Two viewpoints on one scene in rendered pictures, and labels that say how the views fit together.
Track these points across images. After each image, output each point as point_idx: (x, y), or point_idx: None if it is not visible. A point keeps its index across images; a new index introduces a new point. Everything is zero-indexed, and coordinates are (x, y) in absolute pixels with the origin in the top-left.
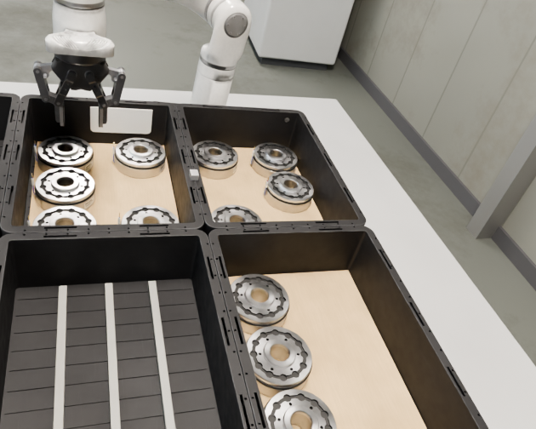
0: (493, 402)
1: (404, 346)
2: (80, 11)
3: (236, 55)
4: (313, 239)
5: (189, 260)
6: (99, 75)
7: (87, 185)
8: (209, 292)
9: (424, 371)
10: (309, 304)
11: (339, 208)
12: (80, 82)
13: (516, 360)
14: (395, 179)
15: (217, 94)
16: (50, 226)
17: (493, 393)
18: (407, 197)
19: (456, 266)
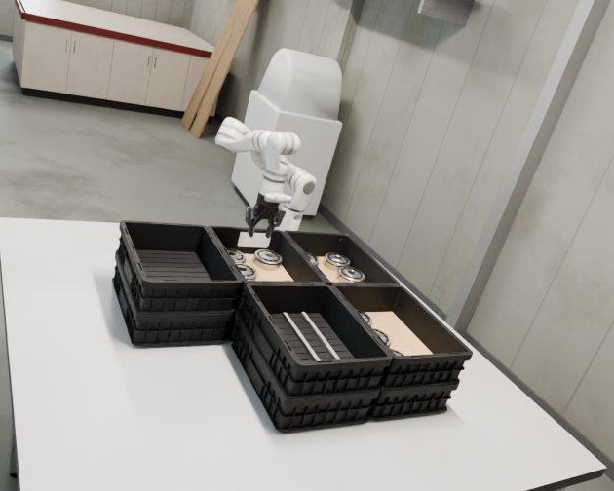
0: (475, 378)
1: (430, 334)
2: (278, 183)
3: (307, 204)
4: (377, 291)
5: (320, 301)
6: (275, 211)
7: (252, 271)
8: (342, 307)
9: (441, 341)
10: (378, 323)
11: (383, 281)
12: (265, 215)
13: (483, 362)
14: (398, 280)
15: (293, 226)
16: (263, 281)
17: (474, 375)
18: (407, 289)
19: (443, 322)
